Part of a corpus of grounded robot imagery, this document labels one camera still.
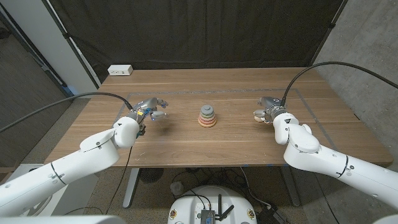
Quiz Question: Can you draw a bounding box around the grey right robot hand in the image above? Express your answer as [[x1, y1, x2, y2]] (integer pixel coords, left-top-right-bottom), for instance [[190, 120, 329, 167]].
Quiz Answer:
[[253, 96, 289, 124]]

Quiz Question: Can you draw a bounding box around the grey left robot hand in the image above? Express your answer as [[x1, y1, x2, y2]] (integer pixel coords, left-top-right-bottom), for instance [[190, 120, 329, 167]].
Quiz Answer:
[[126, 97, 169, 136]]

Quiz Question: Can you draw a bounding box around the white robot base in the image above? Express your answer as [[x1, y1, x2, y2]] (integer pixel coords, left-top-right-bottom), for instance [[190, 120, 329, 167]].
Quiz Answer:
[[167, 185, 257, 224]]

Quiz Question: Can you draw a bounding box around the white power strip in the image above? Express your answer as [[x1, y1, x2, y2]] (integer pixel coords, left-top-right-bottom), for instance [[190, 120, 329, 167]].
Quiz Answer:
[[107, 64, 134, 77]]

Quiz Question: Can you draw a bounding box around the round black table foot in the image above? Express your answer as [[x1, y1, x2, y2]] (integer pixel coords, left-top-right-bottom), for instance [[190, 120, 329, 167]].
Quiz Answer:
[[139, 167, 164, 184]]

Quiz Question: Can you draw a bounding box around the white table leg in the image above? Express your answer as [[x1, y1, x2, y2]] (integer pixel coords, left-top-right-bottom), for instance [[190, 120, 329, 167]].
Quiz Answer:
[[123, 167, 141, 209]]

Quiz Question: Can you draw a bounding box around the round grey floor object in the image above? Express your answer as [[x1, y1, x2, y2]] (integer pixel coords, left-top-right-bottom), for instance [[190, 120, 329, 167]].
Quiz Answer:
[[170, 182, 185, 197]]

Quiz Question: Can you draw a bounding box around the black backdrop curtain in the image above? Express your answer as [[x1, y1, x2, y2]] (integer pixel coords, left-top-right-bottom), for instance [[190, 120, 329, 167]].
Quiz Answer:
[[43, 0, 348, 84]]

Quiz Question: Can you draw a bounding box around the grey table leg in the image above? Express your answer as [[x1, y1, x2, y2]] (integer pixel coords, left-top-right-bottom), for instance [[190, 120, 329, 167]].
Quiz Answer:
[[279, 167, 301, 208]]

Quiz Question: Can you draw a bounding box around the black backdrop stand pole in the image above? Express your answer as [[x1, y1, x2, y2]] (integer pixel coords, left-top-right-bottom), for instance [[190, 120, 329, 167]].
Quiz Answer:
[[41, 0, 102, 89], [310, 0, 348, 67]]

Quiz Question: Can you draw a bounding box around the black power adapter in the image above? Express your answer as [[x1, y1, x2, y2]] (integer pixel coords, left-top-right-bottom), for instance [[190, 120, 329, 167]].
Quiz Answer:
[[257, 205, 289, 224]]

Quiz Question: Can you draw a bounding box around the grey radio box with antennas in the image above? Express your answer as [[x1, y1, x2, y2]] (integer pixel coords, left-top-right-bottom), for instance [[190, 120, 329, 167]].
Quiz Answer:
[[200, 194, 234, 224]]

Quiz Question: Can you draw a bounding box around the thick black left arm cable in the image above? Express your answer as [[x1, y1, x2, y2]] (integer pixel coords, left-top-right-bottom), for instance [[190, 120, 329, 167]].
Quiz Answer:
[[0, 91, 134, 134]]

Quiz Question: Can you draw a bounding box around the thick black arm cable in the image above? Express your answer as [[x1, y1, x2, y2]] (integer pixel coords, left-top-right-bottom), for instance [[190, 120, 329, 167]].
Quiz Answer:
[[280, 61, 398, 106], [0, 91, 134, 134]]

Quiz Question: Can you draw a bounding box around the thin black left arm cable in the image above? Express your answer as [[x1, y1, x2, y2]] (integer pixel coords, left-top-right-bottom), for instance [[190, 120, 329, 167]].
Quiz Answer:
[[104, 146, 134, 215]]

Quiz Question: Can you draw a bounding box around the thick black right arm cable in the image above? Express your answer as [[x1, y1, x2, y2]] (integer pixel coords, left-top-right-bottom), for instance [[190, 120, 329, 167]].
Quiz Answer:
[[280, 61, 398, 106]]

